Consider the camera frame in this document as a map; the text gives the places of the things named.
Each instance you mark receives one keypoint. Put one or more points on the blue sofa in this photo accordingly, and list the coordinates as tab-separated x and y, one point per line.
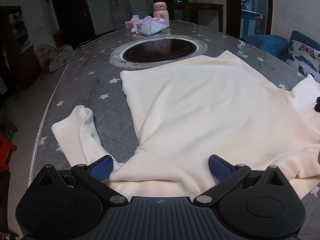
278	46

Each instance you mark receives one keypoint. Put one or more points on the blue white cabinet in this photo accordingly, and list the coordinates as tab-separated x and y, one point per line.
252	23

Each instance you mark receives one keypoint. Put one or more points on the dark wooden side table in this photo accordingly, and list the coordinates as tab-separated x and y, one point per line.
204	14

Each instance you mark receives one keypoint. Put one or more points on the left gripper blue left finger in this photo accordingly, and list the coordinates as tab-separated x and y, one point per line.
102	168

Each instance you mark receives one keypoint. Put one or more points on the water dispenser with blue bottle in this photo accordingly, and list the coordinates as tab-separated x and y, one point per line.
116	15

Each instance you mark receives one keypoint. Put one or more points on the pink thermos bottle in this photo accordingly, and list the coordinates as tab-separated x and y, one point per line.
160	11

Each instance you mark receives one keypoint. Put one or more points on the cream sweatshirt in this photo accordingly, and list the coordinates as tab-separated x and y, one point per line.
184	112

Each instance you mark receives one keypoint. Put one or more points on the dark wooden door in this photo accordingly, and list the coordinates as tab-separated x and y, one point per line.
74	20

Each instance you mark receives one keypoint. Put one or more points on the pink tissue pack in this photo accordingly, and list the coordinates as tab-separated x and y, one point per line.
147	26

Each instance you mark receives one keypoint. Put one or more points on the white refrigerator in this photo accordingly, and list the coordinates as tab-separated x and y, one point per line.
138	7

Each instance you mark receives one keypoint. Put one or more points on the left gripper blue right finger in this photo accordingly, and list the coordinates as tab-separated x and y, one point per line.
220	168

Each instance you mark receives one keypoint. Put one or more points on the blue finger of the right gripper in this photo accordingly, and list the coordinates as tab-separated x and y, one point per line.
317	105

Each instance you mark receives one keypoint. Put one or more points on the pink cartoon folding item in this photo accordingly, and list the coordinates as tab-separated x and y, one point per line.
52	59

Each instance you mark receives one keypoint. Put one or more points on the butterfly print pillow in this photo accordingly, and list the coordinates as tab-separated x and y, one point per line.
303	59

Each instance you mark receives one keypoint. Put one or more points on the round black induction cooktop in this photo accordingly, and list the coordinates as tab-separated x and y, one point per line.
155	51

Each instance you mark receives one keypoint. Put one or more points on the red plastic stool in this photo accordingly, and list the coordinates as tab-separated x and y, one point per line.
6	150

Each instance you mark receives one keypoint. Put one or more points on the grey star tablecloth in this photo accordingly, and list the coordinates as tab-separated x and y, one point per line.
87	115

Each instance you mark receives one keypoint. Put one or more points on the black flat bar on table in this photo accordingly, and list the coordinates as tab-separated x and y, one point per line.
87	43

